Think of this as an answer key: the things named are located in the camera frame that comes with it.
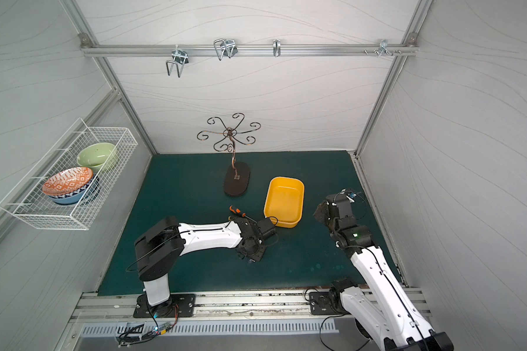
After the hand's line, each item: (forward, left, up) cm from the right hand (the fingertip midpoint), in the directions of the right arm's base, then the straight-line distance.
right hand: (325, 207), depth 78 cm
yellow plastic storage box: (+14, +14, -18) cm, 27 cm away
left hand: (-13, +24, -17) cm, 33 cm away
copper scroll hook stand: (+25, +38, -15) cm, 49 cm away
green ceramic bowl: (+7, +80, +17) cm, 82 cm away
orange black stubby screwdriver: (+6, +35, -16) cm, 39 cm away
